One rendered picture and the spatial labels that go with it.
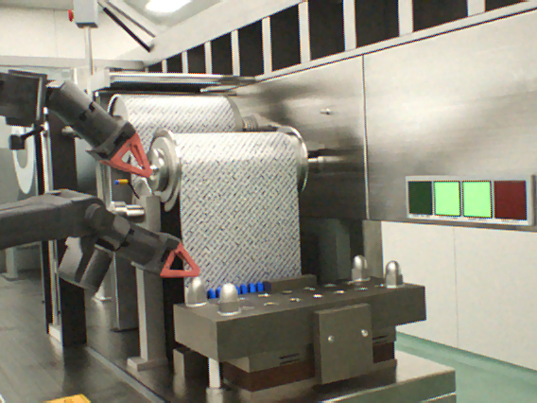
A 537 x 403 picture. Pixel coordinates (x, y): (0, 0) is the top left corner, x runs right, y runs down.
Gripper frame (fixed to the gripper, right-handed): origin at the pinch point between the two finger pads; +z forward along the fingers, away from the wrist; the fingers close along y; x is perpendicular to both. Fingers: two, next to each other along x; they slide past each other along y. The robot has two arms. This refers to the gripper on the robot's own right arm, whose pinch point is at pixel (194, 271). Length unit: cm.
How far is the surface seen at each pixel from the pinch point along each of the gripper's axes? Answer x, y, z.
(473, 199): 24.7, 35.3, 20.3
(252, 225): 11.9, 0.3, 6.7
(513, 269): 91, -157, 252
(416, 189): 25.8, 23.2, 19.7
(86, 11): 49, -58, -27
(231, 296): -2.4, 17.7, -1.0
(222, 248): 5.7, 0.3, 3.0
